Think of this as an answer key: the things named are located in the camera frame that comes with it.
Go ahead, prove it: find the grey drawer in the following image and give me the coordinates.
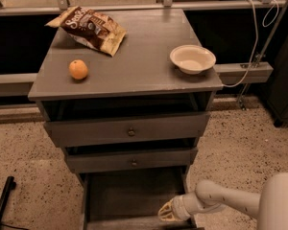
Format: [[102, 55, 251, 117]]
[[65, 148, 197, 173], [44, 112, 209, 148], [79, 167, 204, 230]]

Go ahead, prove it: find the grey metal railing frame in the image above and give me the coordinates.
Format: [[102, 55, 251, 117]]
[[0, 0, 288, 103]]

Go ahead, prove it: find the white bowl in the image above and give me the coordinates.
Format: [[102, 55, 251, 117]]
[[170, 45, 216, 75]]

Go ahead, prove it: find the white cable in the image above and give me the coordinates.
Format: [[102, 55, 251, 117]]
[[222, 0, 280, 89]]

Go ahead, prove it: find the grey middle drawer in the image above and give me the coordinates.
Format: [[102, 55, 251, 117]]
[[65, 148, 197, 173]]

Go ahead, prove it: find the black stand leg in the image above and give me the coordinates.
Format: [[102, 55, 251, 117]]
[[0, 176, 16, 225]]

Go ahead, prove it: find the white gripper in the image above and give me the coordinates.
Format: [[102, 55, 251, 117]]
[[158, 195, 191, 222]]

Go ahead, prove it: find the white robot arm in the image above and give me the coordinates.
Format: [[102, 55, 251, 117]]
[[157, 172, 288, 230]]

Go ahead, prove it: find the dark cabinet at right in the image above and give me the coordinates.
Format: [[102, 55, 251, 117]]
[[267, 35, 288, 127]]

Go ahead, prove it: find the orange fruit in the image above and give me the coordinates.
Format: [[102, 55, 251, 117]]
[[68, 59, 88, 80]]

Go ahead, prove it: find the grey bottom drawer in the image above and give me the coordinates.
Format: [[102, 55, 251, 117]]
[[79, 167, 204, 230]]

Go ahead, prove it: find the grey wooden drawer cabinet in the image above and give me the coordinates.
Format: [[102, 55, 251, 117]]
[[29, 9, 222, 182]]

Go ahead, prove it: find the grey top drawer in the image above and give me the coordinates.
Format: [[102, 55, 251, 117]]
[[44, 112, 209, 148]]

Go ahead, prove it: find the brown snack chip bag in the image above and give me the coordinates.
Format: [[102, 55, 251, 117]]
[[47, 7, 127, 57]]

